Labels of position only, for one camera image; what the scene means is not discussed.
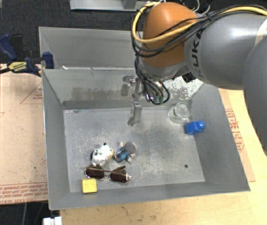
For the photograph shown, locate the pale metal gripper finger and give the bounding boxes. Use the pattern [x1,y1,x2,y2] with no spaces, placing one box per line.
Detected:
[134,104,143,124]
[127,102,137,127]

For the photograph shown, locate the clear glass cup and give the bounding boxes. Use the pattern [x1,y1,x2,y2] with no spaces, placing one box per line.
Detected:
[168,102,192,126]

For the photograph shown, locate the grey metal bin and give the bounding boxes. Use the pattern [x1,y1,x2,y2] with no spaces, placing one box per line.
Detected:
[38,26,252,211]

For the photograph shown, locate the blue toy figure, grey hat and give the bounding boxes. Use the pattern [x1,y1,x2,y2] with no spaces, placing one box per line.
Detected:
[113,141,138,165]

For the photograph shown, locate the white and black toy dog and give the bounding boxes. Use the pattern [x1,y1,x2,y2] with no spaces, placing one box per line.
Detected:
[90,142,115,167]

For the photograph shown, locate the blue plastic toy block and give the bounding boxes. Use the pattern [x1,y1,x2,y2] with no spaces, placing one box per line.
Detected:
[185,120,206,135]

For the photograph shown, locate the brown sunglasses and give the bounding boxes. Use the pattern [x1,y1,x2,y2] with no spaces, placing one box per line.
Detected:
[83,165,133,184]

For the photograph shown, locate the yellow square block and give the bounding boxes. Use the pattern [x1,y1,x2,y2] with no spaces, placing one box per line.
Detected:
[81,178,98,194]

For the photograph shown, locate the brown cardboard board, red print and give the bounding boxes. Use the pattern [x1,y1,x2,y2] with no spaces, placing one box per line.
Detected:
[0,63,257,206]

